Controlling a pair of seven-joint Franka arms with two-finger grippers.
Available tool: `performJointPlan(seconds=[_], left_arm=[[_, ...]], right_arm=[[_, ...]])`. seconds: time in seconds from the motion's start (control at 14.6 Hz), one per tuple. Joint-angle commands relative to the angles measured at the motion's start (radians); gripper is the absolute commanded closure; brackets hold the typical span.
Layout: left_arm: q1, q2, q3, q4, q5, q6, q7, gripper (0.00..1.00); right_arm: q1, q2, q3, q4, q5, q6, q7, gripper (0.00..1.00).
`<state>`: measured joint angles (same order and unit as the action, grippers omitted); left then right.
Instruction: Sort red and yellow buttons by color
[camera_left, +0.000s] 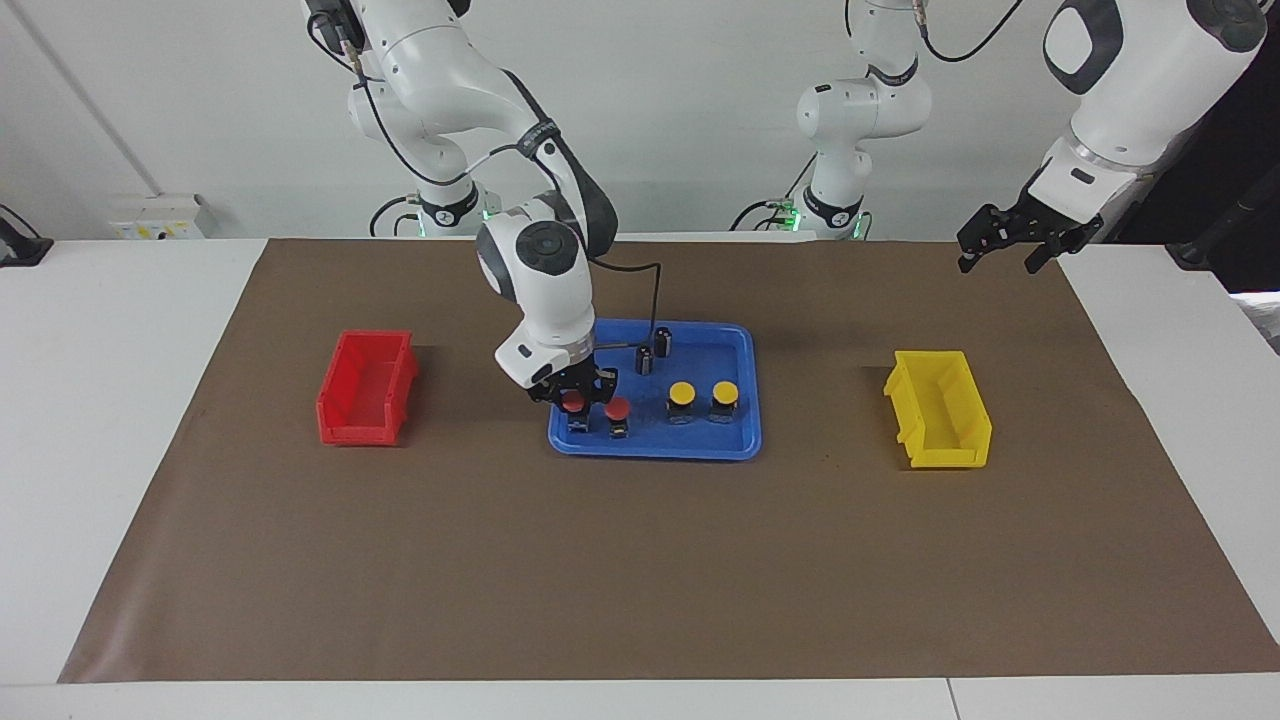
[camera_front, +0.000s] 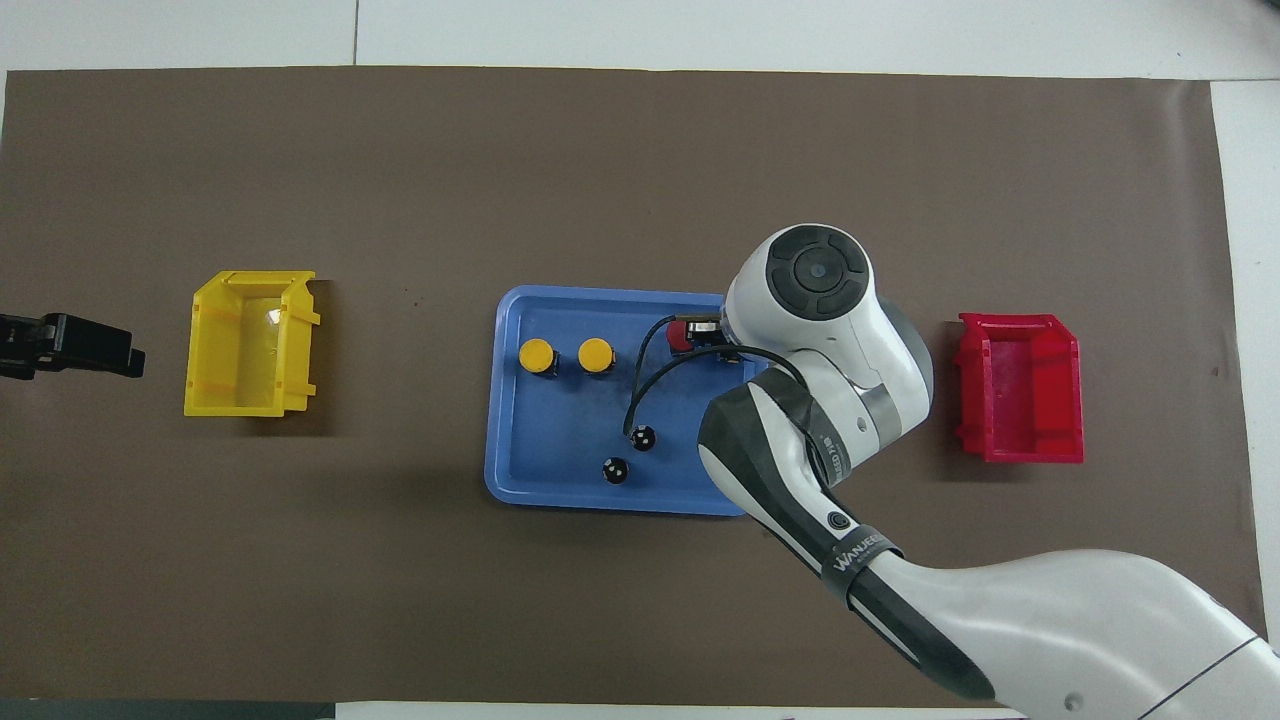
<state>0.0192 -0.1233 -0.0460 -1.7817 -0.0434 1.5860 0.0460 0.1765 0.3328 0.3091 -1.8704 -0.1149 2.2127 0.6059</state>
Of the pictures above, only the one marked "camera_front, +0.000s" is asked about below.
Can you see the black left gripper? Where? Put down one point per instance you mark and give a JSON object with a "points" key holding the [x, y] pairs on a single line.
{"points": [[20, 345]]}

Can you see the red push button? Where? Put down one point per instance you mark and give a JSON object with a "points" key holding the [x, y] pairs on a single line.
{"points": [[678, 338]]}

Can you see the yellow push button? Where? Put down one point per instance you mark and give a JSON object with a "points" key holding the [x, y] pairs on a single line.
{"points": [[595, 353], [537, 355]]}

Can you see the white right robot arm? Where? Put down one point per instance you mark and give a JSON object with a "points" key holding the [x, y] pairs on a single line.
{"points": [[850, 340]]}

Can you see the black cylindrical capacitor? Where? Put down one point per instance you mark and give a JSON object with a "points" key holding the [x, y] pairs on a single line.
{"points": [[615, 470], [643, 438]]}

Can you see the blue plastic tray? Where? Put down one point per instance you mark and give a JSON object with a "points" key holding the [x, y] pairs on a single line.
{"points": [[560, 440]]}

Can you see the yellow plastic storage bin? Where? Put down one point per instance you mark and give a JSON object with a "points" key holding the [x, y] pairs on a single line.
{"points": [[300, 340]]}

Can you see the red plastic storage bin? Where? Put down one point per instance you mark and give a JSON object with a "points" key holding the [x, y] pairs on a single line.
{"points": [[1030, 400]]}

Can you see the brown paper table mat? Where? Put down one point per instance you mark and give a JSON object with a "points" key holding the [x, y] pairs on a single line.
{"points": [[400, 600]]}

